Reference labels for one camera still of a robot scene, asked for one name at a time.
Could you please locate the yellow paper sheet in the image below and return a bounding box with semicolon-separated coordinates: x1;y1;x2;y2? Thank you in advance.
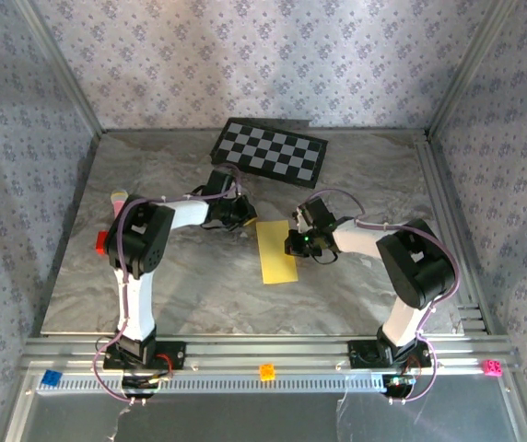
255;219;300;285

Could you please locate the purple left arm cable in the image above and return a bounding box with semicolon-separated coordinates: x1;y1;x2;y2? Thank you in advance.
93;172;246;406

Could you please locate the grey slotted cable duct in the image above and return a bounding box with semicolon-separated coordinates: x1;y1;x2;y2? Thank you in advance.
36;373;384;393

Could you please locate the long aluminium frame rail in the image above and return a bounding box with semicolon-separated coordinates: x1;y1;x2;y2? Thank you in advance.
21;336;521;375

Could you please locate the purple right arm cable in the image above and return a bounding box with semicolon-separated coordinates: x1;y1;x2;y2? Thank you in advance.
307;188;461;406

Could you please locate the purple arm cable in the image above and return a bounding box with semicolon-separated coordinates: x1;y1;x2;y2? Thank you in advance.
307;188;461;406
93;172;246;406

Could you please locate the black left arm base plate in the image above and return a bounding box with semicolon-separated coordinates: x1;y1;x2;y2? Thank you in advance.
101;340;186;372

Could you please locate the small green circuit board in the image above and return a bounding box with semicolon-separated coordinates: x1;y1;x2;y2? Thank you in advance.
121;375;161;400
382;375;416;397

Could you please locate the grooved aluminium table rail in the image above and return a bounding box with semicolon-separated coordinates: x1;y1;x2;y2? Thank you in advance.
414;130;493;335

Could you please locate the aluminium corner post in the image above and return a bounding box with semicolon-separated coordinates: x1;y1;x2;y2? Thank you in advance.
14;0;104;135
428;0;518;134

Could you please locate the pink toy microphone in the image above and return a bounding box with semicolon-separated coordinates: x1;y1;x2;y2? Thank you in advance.
110;189;130;215

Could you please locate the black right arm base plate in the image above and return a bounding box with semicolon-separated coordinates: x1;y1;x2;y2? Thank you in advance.
348;339;433;369

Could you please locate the grey metal tray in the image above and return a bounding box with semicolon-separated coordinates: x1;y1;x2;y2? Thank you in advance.
5;390;527;442

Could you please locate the black grey checkerboard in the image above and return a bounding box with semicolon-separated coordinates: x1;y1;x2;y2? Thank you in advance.
210;118;329;189

